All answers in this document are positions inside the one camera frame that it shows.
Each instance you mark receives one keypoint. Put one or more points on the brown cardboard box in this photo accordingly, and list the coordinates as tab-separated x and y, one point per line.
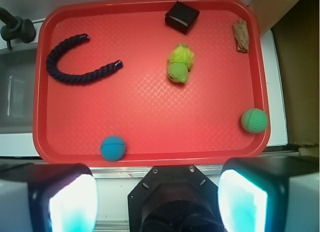
297	42

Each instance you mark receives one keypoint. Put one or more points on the lime green plush toy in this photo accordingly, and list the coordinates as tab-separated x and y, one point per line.
180	63

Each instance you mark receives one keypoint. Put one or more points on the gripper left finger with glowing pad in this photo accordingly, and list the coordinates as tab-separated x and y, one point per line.
48	197

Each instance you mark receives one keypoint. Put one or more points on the black octagonal mount base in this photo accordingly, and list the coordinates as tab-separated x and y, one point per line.
174	198

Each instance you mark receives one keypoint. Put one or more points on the brown wood piece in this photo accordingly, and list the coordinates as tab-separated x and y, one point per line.
241	36

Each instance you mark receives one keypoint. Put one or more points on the steel sink basin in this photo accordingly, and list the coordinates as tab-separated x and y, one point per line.
17	80

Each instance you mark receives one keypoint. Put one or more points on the red plastic tray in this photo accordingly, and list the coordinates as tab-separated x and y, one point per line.
101	70

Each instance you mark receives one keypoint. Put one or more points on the green foam ball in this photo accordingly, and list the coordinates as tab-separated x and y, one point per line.
254	120

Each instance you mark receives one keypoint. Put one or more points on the blue foam ball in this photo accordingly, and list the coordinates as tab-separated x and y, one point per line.
113	148

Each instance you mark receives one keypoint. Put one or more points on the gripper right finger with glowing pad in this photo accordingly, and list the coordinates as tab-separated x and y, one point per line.
270	194

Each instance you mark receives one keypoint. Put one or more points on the black square box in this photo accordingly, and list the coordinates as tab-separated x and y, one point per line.
181	17

